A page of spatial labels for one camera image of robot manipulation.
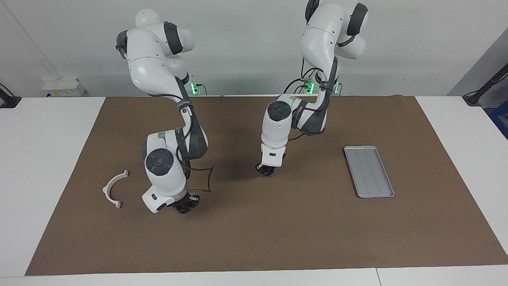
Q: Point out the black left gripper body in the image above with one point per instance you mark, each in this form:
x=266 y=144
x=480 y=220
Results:
x=270 y=167

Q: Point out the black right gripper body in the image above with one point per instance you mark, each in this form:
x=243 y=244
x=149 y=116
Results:
x=186 y=201

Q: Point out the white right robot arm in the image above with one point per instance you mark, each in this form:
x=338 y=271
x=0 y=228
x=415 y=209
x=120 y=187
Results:
x=151 y=67

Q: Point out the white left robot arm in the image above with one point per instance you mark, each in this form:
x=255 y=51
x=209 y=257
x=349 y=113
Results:
x=317 y=39

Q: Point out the silver metal tray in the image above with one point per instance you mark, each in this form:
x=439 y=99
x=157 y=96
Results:
x=369 y=174

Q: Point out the brown table mat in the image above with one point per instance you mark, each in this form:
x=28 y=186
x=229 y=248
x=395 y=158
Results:
x=254 y=238

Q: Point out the white power strip box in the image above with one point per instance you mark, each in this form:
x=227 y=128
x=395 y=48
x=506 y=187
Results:
x=63 y=87

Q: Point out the black clamp stand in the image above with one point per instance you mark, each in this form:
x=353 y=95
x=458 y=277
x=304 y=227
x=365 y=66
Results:
x=474 y=97
x=8 y=101

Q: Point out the blue storage bin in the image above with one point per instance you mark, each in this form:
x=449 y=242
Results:
x=502 y=119

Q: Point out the white curved plastic bracket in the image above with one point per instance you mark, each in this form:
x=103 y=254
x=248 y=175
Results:
x=105 y=190

